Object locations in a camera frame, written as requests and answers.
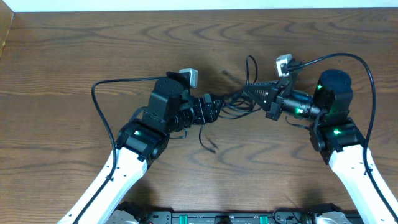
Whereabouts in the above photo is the wooden side panel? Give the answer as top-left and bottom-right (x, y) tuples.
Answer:
(0, 0), (14, 55)

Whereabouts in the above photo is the camera cable black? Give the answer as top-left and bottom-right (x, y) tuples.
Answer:
(285, 52), (398, 215)
(73, 77), (160, 224)

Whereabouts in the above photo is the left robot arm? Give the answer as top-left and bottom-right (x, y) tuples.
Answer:
(59, 77), (224, 223)

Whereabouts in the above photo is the black usb cable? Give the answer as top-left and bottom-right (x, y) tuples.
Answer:
(217, 55), (264, 121)

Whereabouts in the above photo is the right camera cable black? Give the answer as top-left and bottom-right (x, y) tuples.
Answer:
(285, 52), (398, 215)

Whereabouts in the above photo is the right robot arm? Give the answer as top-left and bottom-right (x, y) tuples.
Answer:
(244, 69), (397, 223)

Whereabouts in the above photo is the left camera cable black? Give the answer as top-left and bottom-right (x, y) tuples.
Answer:
(73, 77), (160, 224)

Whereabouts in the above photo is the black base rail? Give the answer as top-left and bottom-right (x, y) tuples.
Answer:
(142, 210), (361, 224)

